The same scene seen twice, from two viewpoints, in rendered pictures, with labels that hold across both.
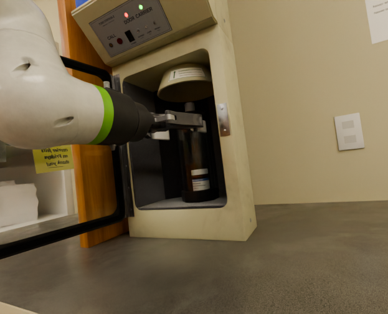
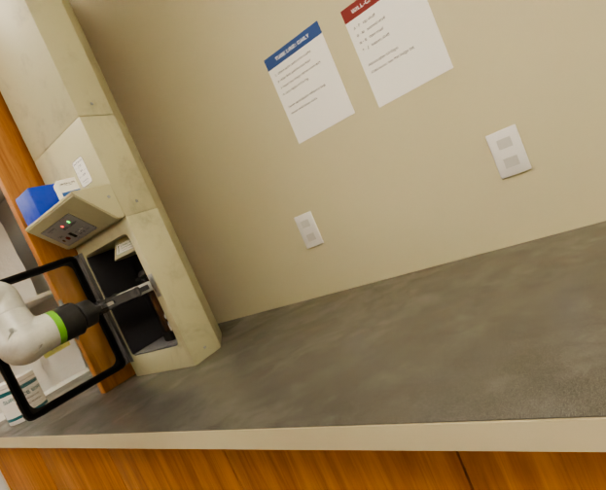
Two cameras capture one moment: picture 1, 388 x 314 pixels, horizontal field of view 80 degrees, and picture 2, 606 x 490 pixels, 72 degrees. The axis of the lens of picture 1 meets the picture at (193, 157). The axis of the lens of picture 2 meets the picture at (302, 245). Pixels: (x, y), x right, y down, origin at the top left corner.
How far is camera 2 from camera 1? 0.94 m
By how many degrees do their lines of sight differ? 12
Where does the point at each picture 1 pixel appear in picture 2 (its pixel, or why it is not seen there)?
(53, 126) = (34, 353)
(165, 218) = (151, 359)
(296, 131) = (272, 235)
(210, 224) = (175, 358)
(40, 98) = (22, 346)
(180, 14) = (96, 220)
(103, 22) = (50, 231)
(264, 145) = (253, 252)
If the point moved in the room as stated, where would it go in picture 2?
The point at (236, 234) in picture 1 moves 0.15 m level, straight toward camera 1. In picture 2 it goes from (190, 362) to (160, 388)
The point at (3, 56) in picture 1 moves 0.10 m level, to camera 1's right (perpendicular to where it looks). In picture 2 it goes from (1, 332) to (35, 318)
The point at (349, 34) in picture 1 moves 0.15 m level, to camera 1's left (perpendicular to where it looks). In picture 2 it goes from (280, 135) to (238, 155)
